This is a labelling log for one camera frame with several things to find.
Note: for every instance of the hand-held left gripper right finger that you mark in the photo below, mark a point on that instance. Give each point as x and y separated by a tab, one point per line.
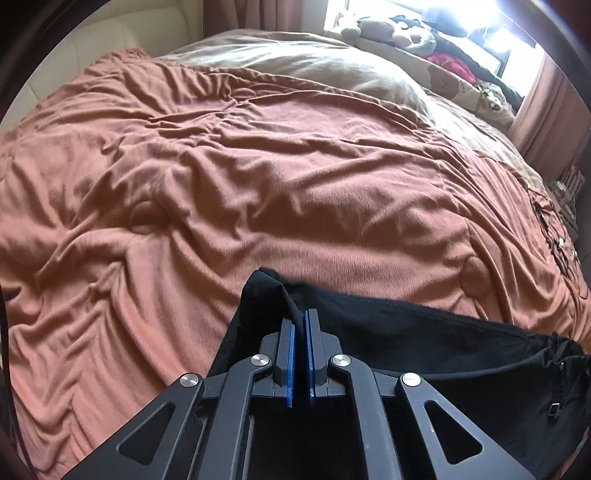
308	364

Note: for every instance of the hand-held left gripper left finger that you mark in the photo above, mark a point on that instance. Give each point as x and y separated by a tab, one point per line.
289	369

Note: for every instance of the black pants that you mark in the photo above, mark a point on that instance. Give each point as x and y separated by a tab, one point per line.
438	350

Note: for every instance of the brown blanket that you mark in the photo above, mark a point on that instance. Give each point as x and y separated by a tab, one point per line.
231	184

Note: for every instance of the bear print cushion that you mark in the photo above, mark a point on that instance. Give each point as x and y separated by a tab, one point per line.
461	87

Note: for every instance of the white rack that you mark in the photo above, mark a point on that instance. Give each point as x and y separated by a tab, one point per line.
570	184

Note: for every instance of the red cloth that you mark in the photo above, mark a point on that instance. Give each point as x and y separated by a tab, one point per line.
450	67

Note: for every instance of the beige plush toy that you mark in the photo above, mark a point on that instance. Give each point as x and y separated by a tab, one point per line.
351	28

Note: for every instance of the black and white plush toy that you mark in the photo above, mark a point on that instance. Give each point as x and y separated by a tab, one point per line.
401	34

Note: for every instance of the bright window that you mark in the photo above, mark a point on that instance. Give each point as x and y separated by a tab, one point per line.
461	14

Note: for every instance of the cream padded headboard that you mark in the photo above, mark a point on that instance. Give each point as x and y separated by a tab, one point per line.
115	27

